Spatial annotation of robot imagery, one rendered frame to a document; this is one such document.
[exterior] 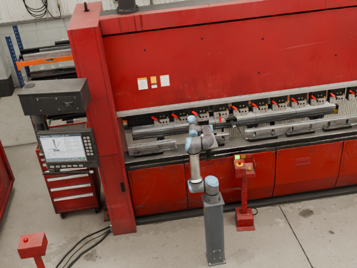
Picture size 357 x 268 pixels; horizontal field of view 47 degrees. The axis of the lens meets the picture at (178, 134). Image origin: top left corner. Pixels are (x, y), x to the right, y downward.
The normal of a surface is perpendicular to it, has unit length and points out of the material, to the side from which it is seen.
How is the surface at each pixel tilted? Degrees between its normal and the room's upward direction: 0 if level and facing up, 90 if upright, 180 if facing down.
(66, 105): 90
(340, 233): 0
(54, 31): 90
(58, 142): 90
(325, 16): 90
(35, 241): 0
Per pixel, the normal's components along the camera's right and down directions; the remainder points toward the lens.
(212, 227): 0.14, 0.51
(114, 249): -0.08, -0.85
